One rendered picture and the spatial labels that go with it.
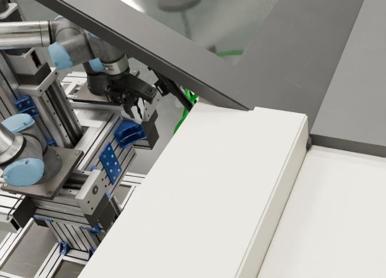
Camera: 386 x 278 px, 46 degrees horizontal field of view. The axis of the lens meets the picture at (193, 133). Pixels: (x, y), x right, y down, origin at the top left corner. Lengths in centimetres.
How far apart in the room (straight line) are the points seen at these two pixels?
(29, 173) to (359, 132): 97
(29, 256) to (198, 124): 190
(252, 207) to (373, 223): 20
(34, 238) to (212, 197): 204
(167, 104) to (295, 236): 279
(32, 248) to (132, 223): 195
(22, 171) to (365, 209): 100
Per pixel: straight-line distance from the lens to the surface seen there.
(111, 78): 135
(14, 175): 146
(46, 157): 164
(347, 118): 90
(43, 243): 264
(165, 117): 337
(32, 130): 157
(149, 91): 134
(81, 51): 128
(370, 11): 123
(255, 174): 74
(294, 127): 81
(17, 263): 264
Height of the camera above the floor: 210
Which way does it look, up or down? 41 degrees down
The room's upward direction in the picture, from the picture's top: 15 degrees counter-clockwise
